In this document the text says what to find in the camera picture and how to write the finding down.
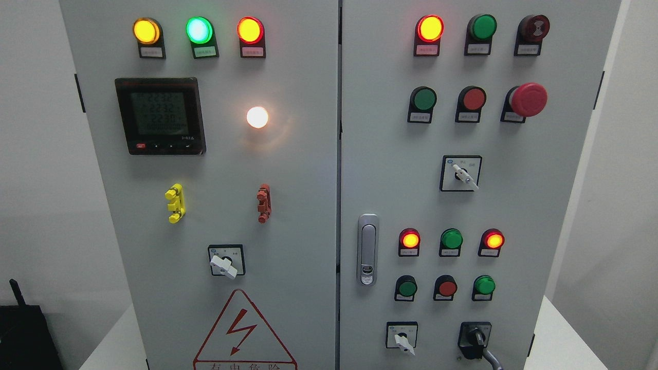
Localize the black knob selector switch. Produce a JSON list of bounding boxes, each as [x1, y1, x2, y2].
[[458, 321, 492, 360]]

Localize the red terminal block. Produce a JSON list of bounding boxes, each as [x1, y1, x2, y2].
[[257, 183, 272, 224]]

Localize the red indicator lamp lower left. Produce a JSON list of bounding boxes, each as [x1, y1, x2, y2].
[[398, 228, 421, 257]]

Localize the red indicator lamp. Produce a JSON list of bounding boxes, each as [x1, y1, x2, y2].
[[398, 228, 421, 257], [479, 229, 505, 257], [413, 14, 445, 57]]

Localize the white lit indicator lamp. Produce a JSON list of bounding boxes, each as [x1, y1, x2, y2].
[[245, 106, 269, 129]]

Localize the green push button lower left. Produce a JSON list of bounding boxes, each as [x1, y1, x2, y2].
[[393, 275, 418, 302]]

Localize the green push button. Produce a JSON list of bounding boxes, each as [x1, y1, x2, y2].
[[471, 275, 496, 302], [393, 275, 418, 302], [407, 86, 437, 124]]

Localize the green push button upper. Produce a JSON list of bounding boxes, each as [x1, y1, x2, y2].
[[407, 86, 437, 124]]

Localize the left grey cabinet door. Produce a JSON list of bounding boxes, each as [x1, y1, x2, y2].
[[60, 1, 339, 369]]

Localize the grey cabinet door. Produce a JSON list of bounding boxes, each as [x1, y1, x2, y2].
[[60, 1, 339, 369], [338, 1, 620, 369]]

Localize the green indicator lamp lower middle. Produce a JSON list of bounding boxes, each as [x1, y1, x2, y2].
[[439, 229, 464, 257]]

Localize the right grey cabinet door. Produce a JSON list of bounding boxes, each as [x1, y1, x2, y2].
[[338, 1, 620, 369]]

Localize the yellow terminal block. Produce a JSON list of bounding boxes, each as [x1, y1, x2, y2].
[[164, 183, 186, 224]]

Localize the red push button lower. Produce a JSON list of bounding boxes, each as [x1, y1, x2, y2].
[[433, 274, 458, 301]]

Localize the red push button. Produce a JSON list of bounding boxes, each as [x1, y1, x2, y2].
[[433, 274, 458, 301], [454, 86, 487, 123]]

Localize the red push button upper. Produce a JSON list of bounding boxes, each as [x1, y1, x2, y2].
[[454, 86, 487, 123]]

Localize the red indicator lamp lower right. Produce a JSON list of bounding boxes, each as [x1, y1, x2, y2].
[[479, 229, 505, 257]]

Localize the red indicator lamp left door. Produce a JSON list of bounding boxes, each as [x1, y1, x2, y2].
[[236, 16, 266, 58]]

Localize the red high voltage warning sticker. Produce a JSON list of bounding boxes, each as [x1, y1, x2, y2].
[[193, 289, 298, 369]]

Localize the black digital power meter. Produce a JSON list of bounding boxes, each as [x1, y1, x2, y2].
[[115, 77, 206, 155]]

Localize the green push button lower right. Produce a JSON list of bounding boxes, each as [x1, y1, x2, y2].
[[471, 275, 496, 302]]

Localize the red indicator lamp top right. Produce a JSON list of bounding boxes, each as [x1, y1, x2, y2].
[[413, 14, 445, 57]]

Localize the lit green indicator lamp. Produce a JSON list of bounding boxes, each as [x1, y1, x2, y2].
[[186, 16, 218, 59]]

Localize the red emergency stop mushroom button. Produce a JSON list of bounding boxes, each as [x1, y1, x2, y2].
[[500, 82, 548, 124]]

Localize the green indicator lamp top right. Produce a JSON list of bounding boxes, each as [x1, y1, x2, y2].
[[464, 14, 498, 56]]

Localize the yellow indicator lamp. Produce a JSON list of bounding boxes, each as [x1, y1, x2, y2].
[[133, 18, 166, 59]]

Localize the dark red buzzer lamp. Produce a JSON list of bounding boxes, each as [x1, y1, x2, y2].
[[513, 14, 550, 57]]

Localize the black device with antenna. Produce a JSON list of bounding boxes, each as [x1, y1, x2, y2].
[[1, 279, 63, 369]]

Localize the silver door latch handle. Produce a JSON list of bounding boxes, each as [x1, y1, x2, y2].
[[357, 213, 380, 286]]

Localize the white handle selector switch left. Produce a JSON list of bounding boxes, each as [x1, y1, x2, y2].
[[208, 244, 245, 280]]

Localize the white handle selector switch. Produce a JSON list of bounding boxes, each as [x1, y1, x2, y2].
[[440, 155, 483, 192], [386, 321, 419, 356], [208, 244, 245, 280]]

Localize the white handle selector switch upper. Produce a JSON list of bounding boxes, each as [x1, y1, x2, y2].
[[440, 155, 483, 192]]

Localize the white handle selector switch lower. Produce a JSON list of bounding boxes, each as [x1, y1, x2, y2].
[[386, 321, 419, 356]]

